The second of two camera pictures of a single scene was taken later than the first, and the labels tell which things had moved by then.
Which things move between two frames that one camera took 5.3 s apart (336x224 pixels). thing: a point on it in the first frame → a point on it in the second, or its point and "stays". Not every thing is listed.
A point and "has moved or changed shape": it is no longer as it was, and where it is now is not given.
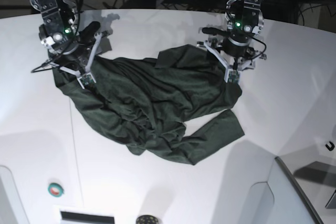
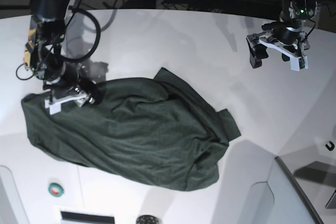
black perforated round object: x=147 y=219 stays
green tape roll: x=55 y=190 stays
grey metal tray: x=316 y=177 stays
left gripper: x=74 y=55 → x=64 y=75
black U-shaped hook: x=332 y=147 stays
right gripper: x=233 y=44 → x=258 y=51
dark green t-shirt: x=174 y=106 has moved or changed shape
